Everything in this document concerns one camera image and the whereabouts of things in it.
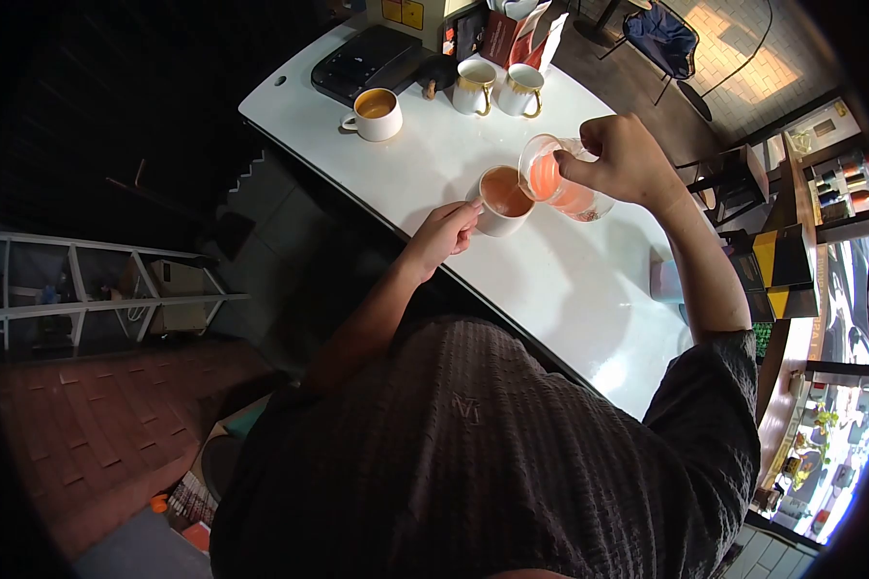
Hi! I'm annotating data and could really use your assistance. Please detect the person's left hand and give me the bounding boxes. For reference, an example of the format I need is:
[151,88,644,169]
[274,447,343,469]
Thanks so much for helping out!
[400,199,485,283]

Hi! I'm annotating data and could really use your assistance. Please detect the person's right hand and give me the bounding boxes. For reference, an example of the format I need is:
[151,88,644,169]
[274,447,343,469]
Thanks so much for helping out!
[554,113,686,213]

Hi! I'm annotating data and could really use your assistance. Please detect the person's right thumb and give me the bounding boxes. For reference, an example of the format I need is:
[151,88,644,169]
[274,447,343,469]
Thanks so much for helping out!
[554,152,609,194]

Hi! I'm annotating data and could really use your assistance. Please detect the person's right fingers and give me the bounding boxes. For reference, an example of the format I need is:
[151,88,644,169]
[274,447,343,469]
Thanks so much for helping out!
[578,114,627,154]

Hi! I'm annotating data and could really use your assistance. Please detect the person's left fingers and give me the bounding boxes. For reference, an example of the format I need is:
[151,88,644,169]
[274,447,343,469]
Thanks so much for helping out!
[450,214,482,256]

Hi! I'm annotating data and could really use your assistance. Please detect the glass pitcher with orange drink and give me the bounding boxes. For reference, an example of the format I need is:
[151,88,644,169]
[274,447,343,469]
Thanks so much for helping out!
[518,134,617,223]

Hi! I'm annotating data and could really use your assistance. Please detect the white cup of milk tea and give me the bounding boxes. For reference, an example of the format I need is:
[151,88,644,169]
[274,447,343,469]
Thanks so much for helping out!
[471,165,537,238]

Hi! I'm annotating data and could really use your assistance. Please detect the red and white pouch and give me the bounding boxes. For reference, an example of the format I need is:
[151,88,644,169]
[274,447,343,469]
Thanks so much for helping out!
[505,0,570,77]

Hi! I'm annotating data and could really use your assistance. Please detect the blue chair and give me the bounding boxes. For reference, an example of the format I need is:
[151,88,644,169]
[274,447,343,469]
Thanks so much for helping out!
[621,2,701,107]

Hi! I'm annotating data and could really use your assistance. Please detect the white cup of brown coffee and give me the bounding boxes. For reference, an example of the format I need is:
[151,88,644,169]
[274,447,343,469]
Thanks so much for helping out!
[341,87,404,143]

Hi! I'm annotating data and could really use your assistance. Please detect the red-brown carton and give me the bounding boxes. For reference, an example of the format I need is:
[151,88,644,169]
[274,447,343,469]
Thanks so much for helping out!
[479,11,519,68]

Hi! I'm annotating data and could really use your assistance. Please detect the pale blue container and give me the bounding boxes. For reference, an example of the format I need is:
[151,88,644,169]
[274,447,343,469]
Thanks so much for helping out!
[649,259,686,305]

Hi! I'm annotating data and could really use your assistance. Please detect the black stool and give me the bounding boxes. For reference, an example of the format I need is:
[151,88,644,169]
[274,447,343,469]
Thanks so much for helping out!
[687,144,771,227]

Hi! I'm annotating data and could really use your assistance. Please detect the dark brown packet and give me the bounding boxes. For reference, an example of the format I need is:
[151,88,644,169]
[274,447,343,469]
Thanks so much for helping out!
[442,7,491,63]

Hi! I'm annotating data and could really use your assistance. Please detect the black flat scale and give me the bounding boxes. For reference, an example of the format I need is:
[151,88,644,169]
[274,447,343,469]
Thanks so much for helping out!
[310,25,425,108]

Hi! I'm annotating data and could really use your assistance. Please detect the yellow box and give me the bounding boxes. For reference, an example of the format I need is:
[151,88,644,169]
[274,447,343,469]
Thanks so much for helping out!
[365,0,448,52]

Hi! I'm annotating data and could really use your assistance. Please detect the person's body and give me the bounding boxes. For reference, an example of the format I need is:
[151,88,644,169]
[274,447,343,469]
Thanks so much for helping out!
[209,316,762,579]

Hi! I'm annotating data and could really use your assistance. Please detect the yellow and black boxes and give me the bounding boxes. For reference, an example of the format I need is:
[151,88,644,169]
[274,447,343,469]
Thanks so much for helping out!
[749,223,821,321]

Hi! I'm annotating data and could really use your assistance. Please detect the wooden shelf with bottles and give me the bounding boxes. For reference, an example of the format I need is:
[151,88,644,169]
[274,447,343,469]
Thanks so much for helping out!
[802,147,869,243]

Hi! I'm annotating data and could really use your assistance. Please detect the cardboard box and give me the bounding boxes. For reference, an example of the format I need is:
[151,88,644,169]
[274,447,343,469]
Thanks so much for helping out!
[148,259,212,336]

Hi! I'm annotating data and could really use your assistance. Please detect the white metal rack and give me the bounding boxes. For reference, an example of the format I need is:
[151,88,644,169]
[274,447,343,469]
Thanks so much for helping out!
[0,232,252,350]

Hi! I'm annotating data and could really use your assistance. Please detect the white mug with gold handle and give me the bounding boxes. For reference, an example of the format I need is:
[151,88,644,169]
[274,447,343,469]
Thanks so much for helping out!
[452,58,498,117]
[497,64,546,120]

